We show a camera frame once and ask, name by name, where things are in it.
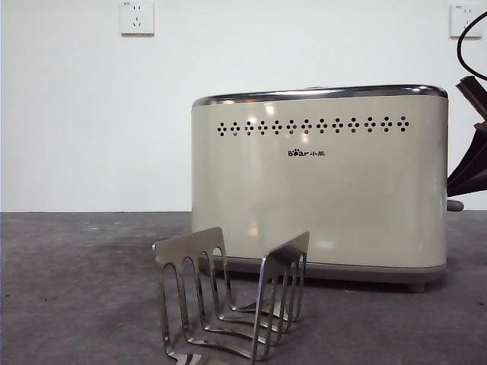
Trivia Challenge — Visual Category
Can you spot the cream two-slot toaster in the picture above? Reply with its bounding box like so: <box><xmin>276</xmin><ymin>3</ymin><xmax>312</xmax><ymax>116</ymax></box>
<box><xmin>190</xmin><ymin>83</ymin><xmax>450</xmax><ymax>293</ymax></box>

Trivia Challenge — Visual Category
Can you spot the stainless steel toast rack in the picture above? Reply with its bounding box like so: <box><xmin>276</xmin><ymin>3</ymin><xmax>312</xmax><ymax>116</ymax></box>
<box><xmin>151</xmin><ymin>227</ymin><xmax>311</xmax><ymax>365</ymax></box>

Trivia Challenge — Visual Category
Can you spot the white wall socket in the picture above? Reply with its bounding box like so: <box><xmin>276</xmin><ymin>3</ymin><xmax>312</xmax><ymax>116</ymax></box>
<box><xmin>120</xmin><ymin>0</ymin><xmax>156</xmax><ymax>37</ymax></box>
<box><xmin>450</xmin><ymin>4</ymin><xmax>482</xmax><ymax>40</ymax></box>

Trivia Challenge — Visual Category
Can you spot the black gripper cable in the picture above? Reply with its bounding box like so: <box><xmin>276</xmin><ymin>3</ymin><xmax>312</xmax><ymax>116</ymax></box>
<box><xmin>457</xmin><ymin>6</ymin><xmax>487</xmax><ymax>81</ymax></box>

